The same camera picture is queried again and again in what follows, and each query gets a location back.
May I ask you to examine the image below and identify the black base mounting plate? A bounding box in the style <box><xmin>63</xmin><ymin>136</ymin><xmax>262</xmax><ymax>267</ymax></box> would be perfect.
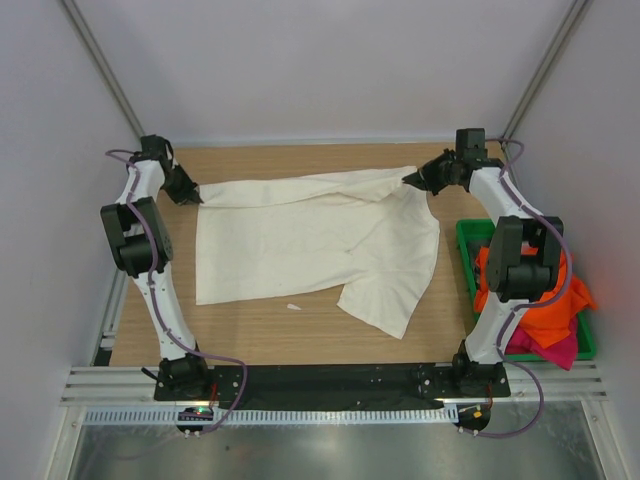
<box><xmin>154</xmin><ymin>363</ymin><xmax>511</xmax><ymax>401</ymax></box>

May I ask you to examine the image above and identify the aluminium front frame rail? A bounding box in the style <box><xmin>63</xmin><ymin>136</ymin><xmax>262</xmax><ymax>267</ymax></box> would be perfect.
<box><xmin>61</xmin><ymin>361</ymin><xmax>608</xmax><ymax>405</ymax></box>

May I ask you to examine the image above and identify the orange t shirt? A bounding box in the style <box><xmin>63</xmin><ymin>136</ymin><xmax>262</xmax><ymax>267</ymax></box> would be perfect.
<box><xmin>473</xmin><ymin>246</ymin><xmax>597</xmax><ymax>347</ymax></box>

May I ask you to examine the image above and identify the cream white t shirt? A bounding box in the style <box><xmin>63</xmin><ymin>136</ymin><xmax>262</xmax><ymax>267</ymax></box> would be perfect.
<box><xmin>195</xmin><ymin>166</ymin><xmax>440</xmax><ymax>339</ymax></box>

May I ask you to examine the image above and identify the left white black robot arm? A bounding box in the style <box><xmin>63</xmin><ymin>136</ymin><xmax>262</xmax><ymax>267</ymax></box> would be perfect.
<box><xmin>100</xmin><ymin>135</ymin><xmax>212</xmax><ymax>401</ymax></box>

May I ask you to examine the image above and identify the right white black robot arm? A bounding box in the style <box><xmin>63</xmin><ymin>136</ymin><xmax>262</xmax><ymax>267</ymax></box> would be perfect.
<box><xmin>403</xmin><ymin>128</ymin><xmax>570</xmax><ymax>399</ymax></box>

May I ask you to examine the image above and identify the white slotted cable duct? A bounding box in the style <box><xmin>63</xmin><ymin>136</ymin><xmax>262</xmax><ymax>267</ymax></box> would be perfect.
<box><xmin>83</xmin><ymin>405</ymin><xmax>458</xmax><ymax>427</ymax></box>

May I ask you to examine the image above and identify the aluminium corner post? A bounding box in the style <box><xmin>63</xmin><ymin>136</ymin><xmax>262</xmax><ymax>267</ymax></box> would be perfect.
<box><xmin>58</xmin><ymin>0</ymin><xmax>146</xmax><ymax>147</ymax></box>
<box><xmin>502</xmin><ymin>0</ymin><xmax>593</xmax><ymax>138</ymax></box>

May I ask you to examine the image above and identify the right aluminium corner post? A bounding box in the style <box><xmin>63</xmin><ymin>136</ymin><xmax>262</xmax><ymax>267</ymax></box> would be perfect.
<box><xmin>502</xmin><ymin>0</ymin><xmax>593</xmax><ymax>138</ymax></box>

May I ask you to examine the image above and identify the magenta t shirt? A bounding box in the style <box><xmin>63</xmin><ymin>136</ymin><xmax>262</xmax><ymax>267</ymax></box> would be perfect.
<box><xmin>506</xmin><ymin>317</ymin><xmax>579</xmax><ymax>371</ymax></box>

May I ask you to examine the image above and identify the left aluminium corner post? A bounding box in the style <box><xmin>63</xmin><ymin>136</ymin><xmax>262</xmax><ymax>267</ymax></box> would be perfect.
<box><xmin>58</xmin><ymin>0</ymin><xmax>146</xmax><ymax>147</ymax></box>

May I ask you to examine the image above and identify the green plastic bin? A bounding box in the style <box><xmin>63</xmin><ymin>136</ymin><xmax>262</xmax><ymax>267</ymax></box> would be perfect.
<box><xmin>456</xmin><ymin>219</ymin><xmax>596</xmax><ymax>362</ymax></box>

